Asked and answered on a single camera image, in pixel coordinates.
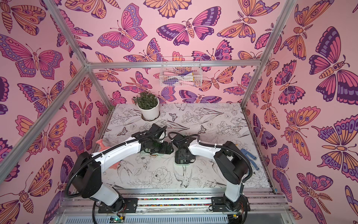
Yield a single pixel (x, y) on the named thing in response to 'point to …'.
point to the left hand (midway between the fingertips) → (170, 149)
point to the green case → (182, 165)
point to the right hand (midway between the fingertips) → (184, 155)
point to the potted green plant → (148, 106)
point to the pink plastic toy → (103, 148)
